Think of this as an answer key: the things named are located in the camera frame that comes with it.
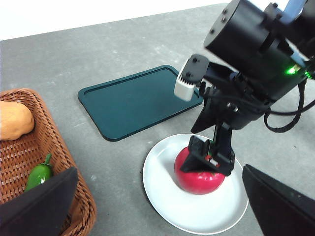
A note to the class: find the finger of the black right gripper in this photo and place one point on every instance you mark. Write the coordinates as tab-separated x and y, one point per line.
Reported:
197	157
222	157

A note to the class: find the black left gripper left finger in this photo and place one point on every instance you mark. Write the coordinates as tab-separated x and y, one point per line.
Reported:
32	211

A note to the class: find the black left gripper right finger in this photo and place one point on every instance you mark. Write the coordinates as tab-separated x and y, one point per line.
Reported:
285	214

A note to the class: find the red tomato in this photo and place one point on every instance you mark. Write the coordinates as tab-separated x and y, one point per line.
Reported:
197	184

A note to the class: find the green pepper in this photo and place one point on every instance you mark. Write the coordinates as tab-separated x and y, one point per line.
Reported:
38	175

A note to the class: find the pale grey round plate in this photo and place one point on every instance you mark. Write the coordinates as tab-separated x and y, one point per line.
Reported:
172	209

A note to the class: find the brown wicker basket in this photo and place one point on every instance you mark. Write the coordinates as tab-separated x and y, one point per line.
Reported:
24	152

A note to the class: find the dark green rectangular tray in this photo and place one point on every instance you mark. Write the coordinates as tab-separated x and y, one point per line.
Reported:
133	105

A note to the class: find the pale grey right wrist camera box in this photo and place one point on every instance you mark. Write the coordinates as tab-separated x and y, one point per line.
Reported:
183	88

